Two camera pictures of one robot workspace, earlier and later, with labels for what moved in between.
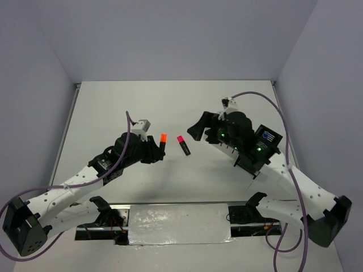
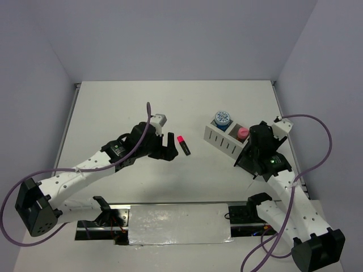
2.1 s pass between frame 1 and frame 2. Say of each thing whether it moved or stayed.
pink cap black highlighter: stayed
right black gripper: moved
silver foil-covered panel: stayed
